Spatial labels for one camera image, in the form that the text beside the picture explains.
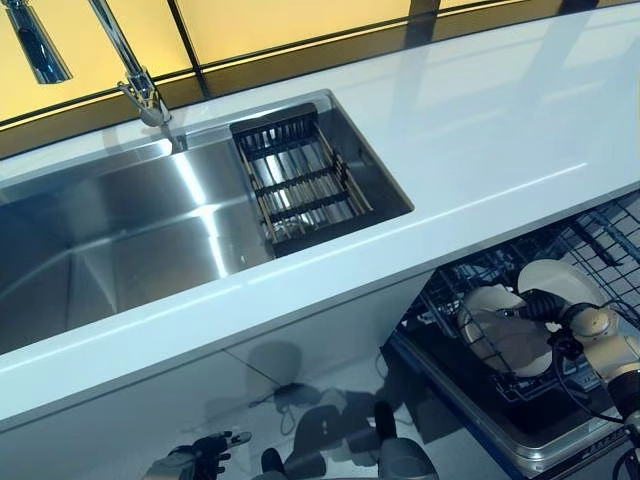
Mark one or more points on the black sink dish rack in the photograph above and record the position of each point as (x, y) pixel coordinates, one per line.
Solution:
(300, 190)

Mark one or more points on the black left robot foot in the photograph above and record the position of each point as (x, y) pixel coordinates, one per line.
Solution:
(272, 460)

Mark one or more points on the black right robot foot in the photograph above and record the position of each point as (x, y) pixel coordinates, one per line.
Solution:
(385, 420)

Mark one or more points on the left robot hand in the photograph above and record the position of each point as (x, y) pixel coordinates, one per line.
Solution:
(212, 447)

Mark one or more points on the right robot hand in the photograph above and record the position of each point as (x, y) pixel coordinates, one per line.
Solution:
(592, 325)

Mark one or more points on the black robot foot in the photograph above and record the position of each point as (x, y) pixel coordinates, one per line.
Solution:
(272, 460)
(385, 420)

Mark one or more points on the black dishwasher door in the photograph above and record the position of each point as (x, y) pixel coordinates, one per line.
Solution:
(475, 410)

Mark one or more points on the small speckled beige plate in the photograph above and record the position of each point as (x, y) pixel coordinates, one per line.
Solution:
(505, 345)

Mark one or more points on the dark metal window frame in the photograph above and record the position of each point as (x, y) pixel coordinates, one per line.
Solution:
(420, 17)

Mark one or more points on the chrome gooseneck kitchen faucet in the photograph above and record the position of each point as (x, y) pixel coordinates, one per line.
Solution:
(145, 95)

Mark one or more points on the stainless steel kitchen sink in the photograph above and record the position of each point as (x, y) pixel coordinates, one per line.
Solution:
(125, 225)

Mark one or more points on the large beige plate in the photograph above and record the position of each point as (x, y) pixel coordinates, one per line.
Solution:
(555, 277)

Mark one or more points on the silver right robot leg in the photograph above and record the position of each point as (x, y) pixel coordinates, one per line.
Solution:
(405, 460)

